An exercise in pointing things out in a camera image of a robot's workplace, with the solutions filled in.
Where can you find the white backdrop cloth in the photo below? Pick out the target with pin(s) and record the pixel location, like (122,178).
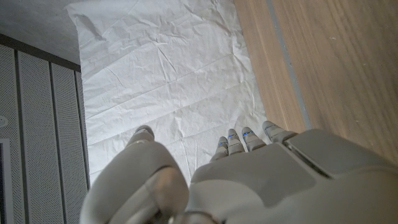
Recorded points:
(155,62)

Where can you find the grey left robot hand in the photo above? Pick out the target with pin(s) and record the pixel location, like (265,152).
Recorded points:
(264,186)

